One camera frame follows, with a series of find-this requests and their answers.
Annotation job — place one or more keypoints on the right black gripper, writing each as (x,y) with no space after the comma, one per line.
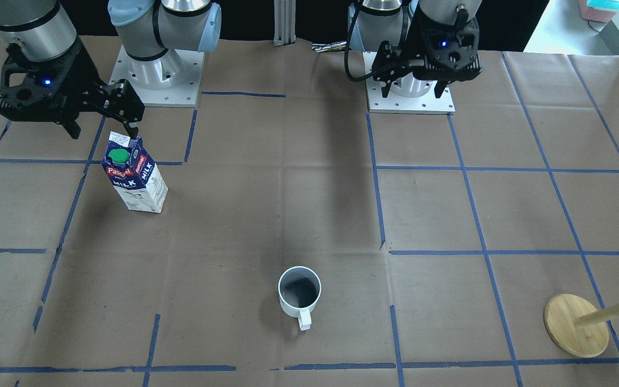
(80,69)

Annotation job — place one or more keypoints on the white ceramic mug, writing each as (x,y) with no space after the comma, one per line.
(299,289)

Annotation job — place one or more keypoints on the aluminium frame post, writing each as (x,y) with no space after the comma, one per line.
(284,22)

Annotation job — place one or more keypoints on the blue white milk carton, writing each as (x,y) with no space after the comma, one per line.
(134,174)

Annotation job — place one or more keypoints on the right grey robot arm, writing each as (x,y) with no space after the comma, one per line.
(147,29)

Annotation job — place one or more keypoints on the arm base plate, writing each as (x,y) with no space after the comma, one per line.
(408,95)
(172,81)

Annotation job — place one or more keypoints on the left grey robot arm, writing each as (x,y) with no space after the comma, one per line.
(373,22)

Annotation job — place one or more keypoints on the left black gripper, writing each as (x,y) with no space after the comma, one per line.
(416,38)

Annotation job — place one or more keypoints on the wooden mug tree stand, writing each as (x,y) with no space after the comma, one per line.
(576,326)

